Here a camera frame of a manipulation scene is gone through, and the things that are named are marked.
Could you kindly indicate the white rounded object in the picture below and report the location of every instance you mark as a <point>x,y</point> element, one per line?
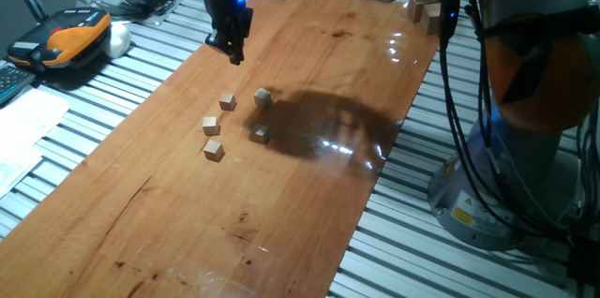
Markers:
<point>118,40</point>

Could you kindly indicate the glossy wooden board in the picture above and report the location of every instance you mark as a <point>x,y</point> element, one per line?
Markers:
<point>187,218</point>

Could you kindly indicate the white paper sheets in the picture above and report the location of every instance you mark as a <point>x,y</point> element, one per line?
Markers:
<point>28,124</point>

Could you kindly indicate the small wooden cube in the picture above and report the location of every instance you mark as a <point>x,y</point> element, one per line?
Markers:
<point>211,125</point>
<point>259,133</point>
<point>262,97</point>
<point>214,150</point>
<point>227,101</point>

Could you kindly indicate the dark computer keyboard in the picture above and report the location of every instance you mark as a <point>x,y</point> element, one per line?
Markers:
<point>11,82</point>

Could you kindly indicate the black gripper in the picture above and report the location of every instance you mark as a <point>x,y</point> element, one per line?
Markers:
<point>229,12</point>

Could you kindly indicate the orange black teach pendant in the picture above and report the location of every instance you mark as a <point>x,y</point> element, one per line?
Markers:
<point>70,35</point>

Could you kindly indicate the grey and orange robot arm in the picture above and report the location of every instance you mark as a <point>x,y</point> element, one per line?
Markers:
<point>558,110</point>

